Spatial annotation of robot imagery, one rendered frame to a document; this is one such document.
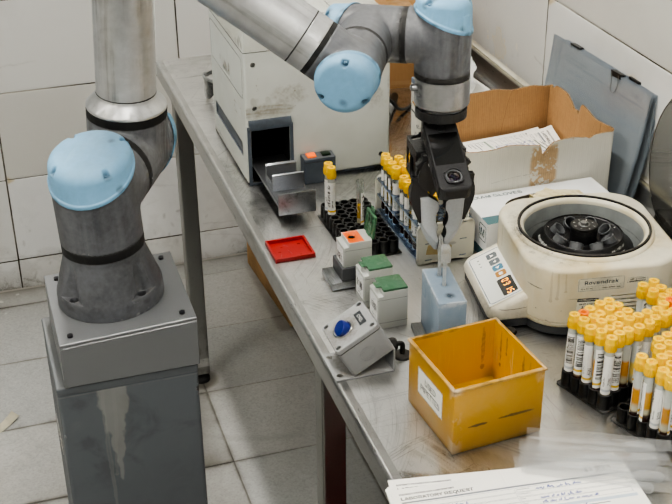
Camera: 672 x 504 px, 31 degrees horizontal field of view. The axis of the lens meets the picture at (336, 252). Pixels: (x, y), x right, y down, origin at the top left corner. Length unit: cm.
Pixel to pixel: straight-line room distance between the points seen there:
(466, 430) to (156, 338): 45
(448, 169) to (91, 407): 60
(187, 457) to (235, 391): 137
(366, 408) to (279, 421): 145
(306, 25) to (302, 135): 77
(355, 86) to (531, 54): 111
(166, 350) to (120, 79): 38
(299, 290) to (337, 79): 53
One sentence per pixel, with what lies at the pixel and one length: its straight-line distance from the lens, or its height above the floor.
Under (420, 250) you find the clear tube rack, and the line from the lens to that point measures 198.
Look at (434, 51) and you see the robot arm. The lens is 161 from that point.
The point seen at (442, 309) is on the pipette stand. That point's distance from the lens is 171.
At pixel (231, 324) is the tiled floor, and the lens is 350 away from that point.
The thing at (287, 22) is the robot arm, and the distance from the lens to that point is 150.
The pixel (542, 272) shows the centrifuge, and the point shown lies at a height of 98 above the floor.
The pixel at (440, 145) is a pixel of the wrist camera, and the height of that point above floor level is 119.
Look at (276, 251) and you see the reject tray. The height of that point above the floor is 88.
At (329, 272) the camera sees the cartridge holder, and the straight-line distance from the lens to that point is 195.
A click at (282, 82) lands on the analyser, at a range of 220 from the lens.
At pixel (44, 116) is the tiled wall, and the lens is 356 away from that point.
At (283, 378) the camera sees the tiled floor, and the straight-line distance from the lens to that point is 326.
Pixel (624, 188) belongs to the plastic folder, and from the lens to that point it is 220.
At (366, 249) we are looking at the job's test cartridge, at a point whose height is 94.
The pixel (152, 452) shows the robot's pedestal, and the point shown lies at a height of 73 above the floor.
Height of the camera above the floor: 186
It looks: 29 degrees down
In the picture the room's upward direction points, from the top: 1 degrees counter-clockwise
